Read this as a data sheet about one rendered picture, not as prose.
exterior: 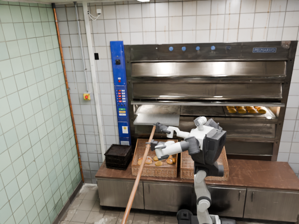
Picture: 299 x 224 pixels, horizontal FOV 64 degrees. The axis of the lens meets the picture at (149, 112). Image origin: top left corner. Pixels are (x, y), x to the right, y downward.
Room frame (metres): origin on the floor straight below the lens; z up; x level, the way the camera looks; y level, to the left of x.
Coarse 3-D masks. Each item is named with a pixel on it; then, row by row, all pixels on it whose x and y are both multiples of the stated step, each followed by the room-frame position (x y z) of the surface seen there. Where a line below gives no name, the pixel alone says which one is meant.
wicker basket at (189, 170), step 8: (184, 152) 2.79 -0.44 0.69; (224, 152) 2.60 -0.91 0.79; (184, 160) 2.76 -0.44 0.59; (192, 160) 2.75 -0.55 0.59; (224, 160) 2.56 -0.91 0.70; (184, 168) 2.38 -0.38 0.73; (192, 168) 2.37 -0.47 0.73; (224, 168) 2.52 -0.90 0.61; (184, 176) 2.38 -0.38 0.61; (192, 176) 2.37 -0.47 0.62; (208, 176) 2.34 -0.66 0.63; (216, 176) 2.39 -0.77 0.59
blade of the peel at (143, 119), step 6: (144, 114) 3.01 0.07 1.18; (150, 114) 3.00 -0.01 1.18; (156, 114) 2.99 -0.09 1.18; (162, 114) 2.98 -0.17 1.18; (168, 114) 2.97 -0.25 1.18; (174, 114) 2.96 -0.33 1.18; (138, 120) 2.81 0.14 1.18; (144, 120) 2.80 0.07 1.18; (150, 120) 2.79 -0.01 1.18; (156, 120) 2.78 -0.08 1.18; (162, 120) 2.77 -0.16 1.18; (168, 120) 2.77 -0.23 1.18; (174, 120) 2.76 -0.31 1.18
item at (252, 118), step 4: (136, 116) 2.99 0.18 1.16; (180, 116) 2.89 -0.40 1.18; (184, 116) 2.88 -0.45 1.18; (188, 116) 2.87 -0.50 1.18; (192, 116) 2.87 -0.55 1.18; (196, 116) 2.86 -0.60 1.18; (204, 116) 2.85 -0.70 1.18; (208, 116) 2.85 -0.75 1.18; (212, 116) 2.84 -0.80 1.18; (216, 116) 2.84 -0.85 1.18; (220, 116) 2.83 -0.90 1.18; (224, 116) 2.82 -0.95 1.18; (228, 116) 2.82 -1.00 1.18; (232, 116) 2.81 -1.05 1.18; (236, 116) 2.81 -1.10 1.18; (240, 116) 2.80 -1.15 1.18; (244, 116) 2.80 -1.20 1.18; (248, 116) 2.79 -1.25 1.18; (252, 116) 2.79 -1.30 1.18; (256, 116) 2.78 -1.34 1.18; (236, 120) 2.77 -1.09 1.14; (240, 120) 2.76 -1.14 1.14; (244, 120) 2.75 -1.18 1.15; (248, 120) 2.74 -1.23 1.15; (252, 120) 2.74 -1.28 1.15; (256, 120) 2.73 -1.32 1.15; (260, 120) 2.72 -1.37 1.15; (264, 120) 2.71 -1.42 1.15; (268, 120) 2.70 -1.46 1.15; (272, 120) 2.70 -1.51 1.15; (276, 120) 2.69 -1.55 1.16
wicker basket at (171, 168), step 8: (136, 144) 2.84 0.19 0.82; (144, 144) 2.91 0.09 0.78; (136, 152) 2.77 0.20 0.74; (144, 152) 2.88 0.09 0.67; (152, 152) 2.87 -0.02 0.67; (136, 160) 2.74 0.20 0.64; (152, 160) 2.80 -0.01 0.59; (176, 160) 2.51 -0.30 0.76; (136, 168) 2.49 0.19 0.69; (144, 168) 2.47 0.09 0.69; (152, 168) 2.45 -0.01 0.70; (160, 168) 2.44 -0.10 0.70; (168, 168) 2.43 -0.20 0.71; (176, 168) 2.41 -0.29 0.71; (160, 176) 2.44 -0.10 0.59; (168, 176) 2.43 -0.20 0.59; (176, 176) 2.41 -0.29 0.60
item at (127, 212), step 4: (152, 132) 2.39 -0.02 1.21; (152, 136) 2.30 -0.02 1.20; (148, 144) 2.12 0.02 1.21; (148, 148) 2.05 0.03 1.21; (144, 156) 1.90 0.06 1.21; (144, 160) 1.84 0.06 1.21; (140, 168) 1.72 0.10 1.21; (140, 172) 1.66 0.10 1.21; (140, 176) 1.62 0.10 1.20; (136, 180) 1.56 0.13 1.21; (136, 184) 1.51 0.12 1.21; (136, 188) 1.47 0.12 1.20; (132, 192) 1.42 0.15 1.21; (132, 196) 1.38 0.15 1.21; (132, 200) 1.35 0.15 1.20; (128, 204) 1.30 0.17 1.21; (128, 208) 1.26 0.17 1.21; (128, 212) 1.23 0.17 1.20; (124, 216) 1.20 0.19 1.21; (124, 220) 1.16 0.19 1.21
